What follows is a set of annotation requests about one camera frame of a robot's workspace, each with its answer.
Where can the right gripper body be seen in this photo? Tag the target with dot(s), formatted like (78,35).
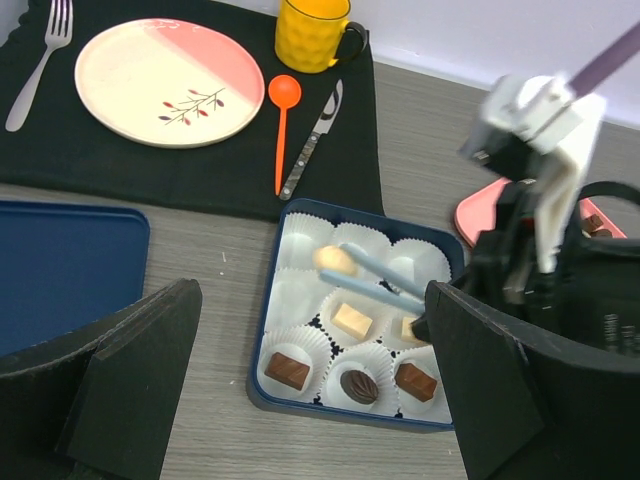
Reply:
(591,297)

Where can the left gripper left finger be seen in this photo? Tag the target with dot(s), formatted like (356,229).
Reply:
(99,402)

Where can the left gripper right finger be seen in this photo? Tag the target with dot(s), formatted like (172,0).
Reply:
(530,404)

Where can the brown rectangular chocolate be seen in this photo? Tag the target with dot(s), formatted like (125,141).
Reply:
(415,382)
(287,371)

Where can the light blue plastic tongs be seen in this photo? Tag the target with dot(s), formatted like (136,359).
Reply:
(391,288)

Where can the white round chocolate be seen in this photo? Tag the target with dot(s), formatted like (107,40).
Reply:
(333,258)

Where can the white square chocolate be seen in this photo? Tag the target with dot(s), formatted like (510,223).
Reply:
(406,333)
(352,322)

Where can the dark oval chocolate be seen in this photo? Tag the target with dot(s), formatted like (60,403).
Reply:
(359,387)

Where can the dark blue chocolate box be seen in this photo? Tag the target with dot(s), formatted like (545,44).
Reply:
(334,338)

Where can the dark blue box lid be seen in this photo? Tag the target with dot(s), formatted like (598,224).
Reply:
(64,266)

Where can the pink plastic tray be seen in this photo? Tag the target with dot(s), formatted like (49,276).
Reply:
(476,213)

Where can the black cloth placemat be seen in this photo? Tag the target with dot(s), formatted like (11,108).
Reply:
(62,147)

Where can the steak knife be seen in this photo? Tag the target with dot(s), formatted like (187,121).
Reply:
(321,127)

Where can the pink and cream plate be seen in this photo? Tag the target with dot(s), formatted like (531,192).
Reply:
(169,83)

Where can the orange plastic spoon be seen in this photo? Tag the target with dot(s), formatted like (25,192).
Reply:
(285,93)

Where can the silver fork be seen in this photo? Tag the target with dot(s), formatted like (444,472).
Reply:
(59,33)

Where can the yellow mug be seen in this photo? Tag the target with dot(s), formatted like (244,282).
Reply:
(313,36)

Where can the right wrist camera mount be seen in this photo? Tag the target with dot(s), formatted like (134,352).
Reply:
(539,129)

